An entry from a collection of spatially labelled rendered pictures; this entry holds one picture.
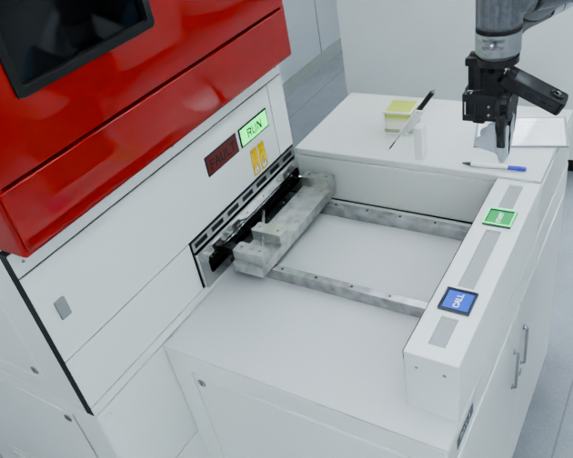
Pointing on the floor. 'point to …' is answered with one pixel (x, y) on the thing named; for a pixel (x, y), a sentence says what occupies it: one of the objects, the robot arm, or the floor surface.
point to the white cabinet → (334, 447)
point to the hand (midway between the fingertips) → (506, 156)
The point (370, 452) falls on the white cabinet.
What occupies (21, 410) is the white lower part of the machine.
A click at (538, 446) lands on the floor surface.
